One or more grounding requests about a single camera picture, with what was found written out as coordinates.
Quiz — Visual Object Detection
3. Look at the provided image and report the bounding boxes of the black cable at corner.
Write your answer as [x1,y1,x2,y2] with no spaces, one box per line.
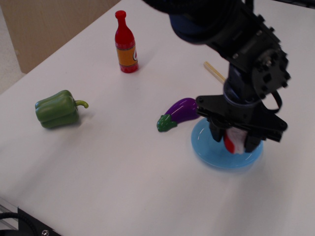
[0,212,32,236]

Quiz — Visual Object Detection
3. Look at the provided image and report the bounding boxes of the wooden rice paddle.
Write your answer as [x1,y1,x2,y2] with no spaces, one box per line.
[203,61,225,84]

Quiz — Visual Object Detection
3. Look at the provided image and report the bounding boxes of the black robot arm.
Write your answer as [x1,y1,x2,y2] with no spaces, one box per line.
[148,0,290,152]

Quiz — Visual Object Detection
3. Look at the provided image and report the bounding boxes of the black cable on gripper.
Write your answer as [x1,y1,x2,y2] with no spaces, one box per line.
[267,89,283,115]

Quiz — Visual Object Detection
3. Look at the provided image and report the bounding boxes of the black metal table bracket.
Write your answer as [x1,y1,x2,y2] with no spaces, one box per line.
[17,208,61,236]

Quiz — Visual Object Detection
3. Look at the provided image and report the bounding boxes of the red and white toy sushi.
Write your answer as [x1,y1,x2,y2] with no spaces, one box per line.
[223,127,247,154]

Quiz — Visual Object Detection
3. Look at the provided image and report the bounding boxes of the blue plastic plate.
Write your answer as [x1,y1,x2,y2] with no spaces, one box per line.
[191,118,263,169]

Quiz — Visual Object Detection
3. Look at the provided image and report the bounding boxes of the green toy bell pepper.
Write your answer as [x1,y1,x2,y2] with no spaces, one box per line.
[35,90,89,129]

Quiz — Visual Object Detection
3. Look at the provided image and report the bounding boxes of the purple toy eggplant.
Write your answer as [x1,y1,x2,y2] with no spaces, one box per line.
[157,98,200,132]

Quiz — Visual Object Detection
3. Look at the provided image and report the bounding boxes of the red toy sauce bottle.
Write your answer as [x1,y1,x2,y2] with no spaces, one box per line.
[115,10,138,73]

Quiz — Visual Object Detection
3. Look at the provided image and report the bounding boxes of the beige wooden cabinet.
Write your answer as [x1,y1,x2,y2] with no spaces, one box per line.
[0,0,118,73]

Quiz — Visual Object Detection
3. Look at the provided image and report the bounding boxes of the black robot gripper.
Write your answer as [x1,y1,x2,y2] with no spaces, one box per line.
[196,83,287,153]

